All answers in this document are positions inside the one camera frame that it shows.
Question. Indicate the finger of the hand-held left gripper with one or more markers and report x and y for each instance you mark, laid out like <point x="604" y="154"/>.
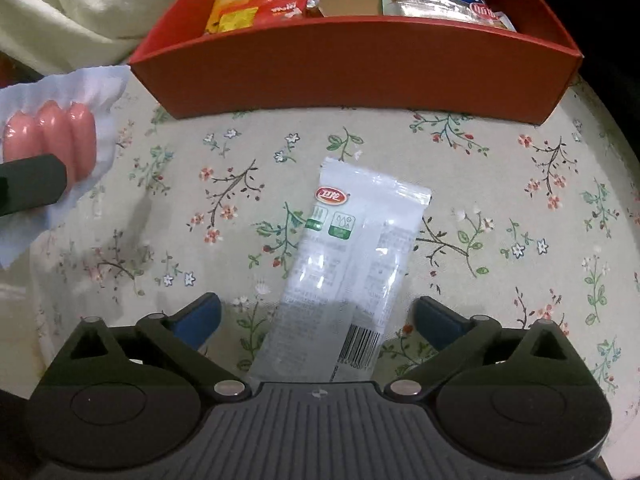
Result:
<point x="30" y="185"/>

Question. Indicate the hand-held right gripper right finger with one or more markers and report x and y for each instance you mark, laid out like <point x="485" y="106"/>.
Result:
<point x="436" y="317"/>

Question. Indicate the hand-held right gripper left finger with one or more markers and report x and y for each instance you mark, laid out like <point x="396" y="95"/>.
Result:
<point x="196" y="321"/>

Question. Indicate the pink sausage packet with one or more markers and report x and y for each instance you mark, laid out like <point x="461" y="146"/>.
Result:
<point x="65" y="125"/>

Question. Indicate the white stick snack packet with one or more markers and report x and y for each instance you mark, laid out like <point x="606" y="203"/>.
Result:
<point x="340" y="260"/>

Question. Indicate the red cardboard box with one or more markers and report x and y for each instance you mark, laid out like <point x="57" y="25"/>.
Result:
<point x="350" y="70"/>

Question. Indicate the yellow orange snack packet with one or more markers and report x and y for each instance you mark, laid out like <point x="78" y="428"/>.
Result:
<point x="232" y="10"/>

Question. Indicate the red orange snack packet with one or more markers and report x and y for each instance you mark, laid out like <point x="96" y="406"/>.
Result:
<point x="280" y="10"/>

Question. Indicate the floral table cloth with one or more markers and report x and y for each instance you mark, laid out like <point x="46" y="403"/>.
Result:
<point x="500" y="185"/>

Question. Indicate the white blanket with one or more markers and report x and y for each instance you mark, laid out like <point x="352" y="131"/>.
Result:
<point x="75" y="10"/>

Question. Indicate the grey marble coffee table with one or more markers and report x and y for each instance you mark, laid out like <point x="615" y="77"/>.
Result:
<point x="610" y="35"/>

